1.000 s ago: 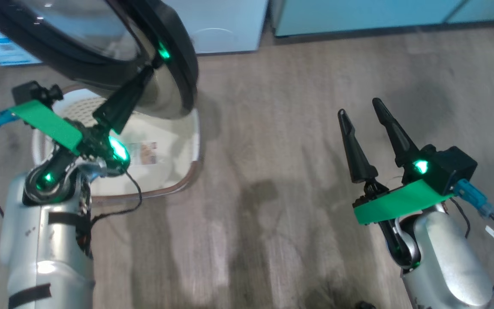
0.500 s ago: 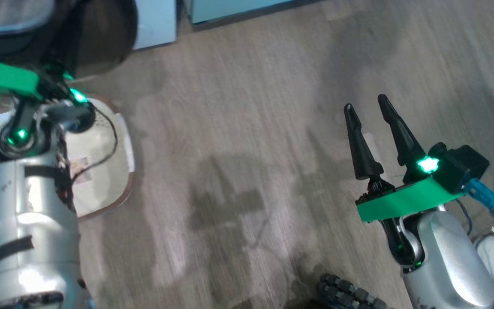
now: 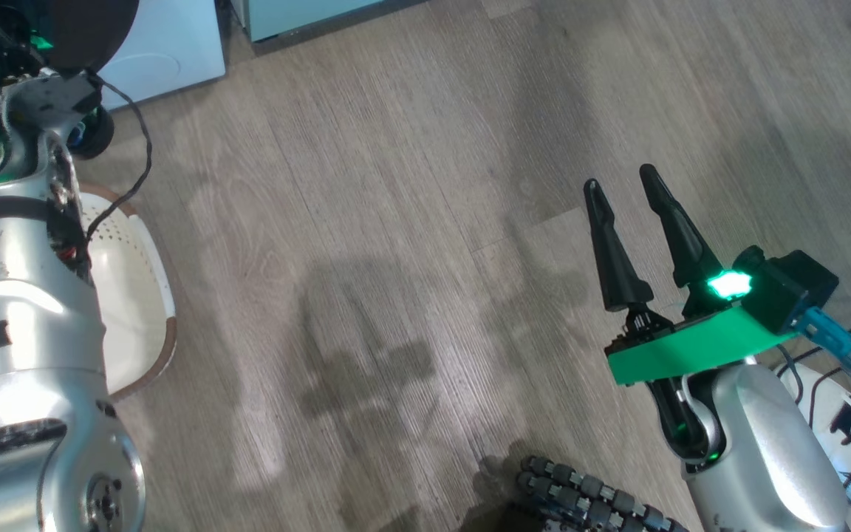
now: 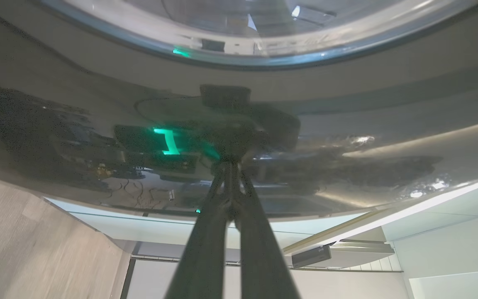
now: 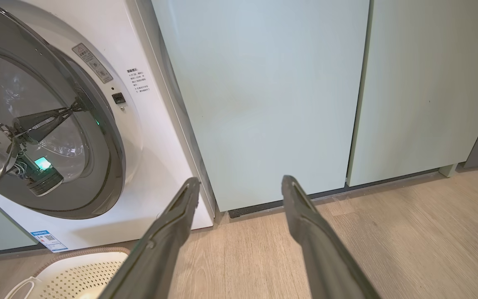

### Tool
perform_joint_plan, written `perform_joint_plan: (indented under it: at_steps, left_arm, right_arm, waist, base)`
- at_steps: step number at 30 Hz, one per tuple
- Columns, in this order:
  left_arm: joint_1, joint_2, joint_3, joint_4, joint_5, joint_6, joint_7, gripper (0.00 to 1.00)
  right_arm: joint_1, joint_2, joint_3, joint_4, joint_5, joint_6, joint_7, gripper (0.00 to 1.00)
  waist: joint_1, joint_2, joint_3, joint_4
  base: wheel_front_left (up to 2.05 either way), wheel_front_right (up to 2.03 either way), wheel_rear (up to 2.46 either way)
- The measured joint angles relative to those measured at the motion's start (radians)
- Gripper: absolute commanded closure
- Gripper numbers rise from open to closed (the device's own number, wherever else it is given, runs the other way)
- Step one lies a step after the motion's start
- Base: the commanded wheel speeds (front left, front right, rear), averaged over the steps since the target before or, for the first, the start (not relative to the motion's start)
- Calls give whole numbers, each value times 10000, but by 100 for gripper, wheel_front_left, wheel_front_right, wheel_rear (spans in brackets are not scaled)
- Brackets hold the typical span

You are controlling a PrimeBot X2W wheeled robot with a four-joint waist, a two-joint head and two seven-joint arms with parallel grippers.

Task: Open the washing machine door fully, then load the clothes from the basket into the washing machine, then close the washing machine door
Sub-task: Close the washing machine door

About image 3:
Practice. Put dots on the dark round washing machine door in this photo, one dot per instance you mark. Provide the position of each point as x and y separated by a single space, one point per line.
86 29

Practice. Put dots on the light blue cabinet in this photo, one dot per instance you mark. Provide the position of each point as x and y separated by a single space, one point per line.
300 15

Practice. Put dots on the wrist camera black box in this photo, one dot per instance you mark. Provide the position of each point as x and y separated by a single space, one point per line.
791 292
71 111

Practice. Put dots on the white washing machine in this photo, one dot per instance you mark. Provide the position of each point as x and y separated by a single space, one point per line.
174 44

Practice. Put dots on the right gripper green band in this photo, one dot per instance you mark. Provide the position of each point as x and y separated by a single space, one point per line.
684 351

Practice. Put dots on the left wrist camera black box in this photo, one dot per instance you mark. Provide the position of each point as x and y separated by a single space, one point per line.
71 111

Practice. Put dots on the white perforated laundry basket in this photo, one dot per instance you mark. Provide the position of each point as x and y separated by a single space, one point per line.
134 295

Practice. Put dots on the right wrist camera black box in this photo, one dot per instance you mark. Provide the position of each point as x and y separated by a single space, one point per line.
791 292

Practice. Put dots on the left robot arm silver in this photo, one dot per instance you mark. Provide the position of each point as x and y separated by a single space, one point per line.
26 332

